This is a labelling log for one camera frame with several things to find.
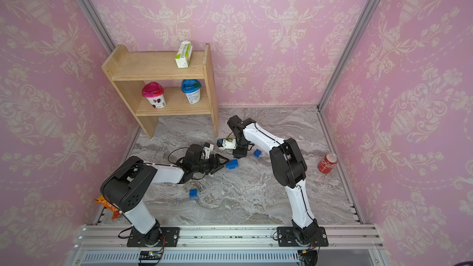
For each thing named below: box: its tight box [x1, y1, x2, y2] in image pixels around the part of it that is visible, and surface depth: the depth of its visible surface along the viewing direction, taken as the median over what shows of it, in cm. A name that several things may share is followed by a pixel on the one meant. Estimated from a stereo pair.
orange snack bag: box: [94, 195, 122, 221], surface depth 79 cm
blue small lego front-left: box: [189, 188, 198, 199], surface depth 86 cm
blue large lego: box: [225, 158, 239, 170], surface depth 94 cm
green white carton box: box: [174, 40, 193, 69], surface depth 77 cm
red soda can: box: [317, 152, 339, 175], surface depth 87 cm
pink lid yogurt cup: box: [141, 81, 167, 109], surface depth 87 cm
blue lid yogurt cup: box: [181, 78, 203, 105], surface depth 89 cm
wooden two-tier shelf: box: [101, 43, 219, 140], surface depth 87 cm
